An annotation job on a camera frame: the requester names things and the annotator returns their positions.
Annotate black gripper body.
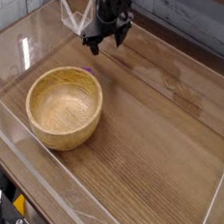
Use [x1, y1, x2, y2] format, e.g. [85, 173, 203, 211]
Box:
[81, 12, 134, 45]

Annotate clear acrylic corner bracket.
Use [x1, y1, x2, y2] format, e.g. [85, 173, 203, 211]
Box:
[60, 0, 95, 36]

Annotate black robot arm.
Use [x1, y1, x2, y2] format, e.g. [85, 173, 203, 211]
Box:
[81, 0, 134, 55]

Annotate purple eggplant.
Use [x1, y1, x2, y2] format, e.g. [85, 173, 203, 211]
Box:
[82, 67, 95, 75]

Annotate clear acrylic tray walls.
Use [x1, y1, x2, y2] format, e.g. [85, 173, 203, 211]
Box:
[0, 1, 224, 224]

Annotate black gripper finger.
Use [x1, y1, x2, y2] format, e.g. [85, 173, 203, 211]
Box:
[114, 22, 132, 46]
[88, 42, 99, 55]

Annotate black device with yellow label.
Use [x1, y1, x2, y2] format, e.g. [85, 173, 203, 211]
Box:
[0, 193, 29, 224]

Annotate brown wooden bowl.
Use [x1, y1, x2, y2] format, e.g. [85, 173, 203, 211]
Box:
[25, 66, 103, 151]

